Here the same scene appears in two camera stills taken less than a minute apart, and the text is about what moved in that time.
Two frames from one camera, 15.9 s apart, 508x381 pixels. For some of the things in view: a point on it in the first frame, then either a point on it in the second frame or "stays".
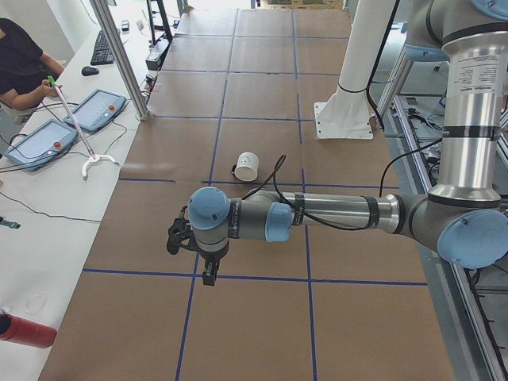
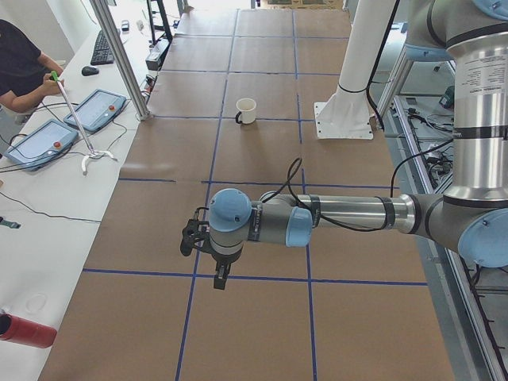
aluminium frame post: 121,59 stays
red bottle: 17,329 stays
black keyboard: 102,54 stays
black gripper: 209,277 → 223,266
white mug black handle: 247,167 → 248,110
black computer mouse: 88,71 stays
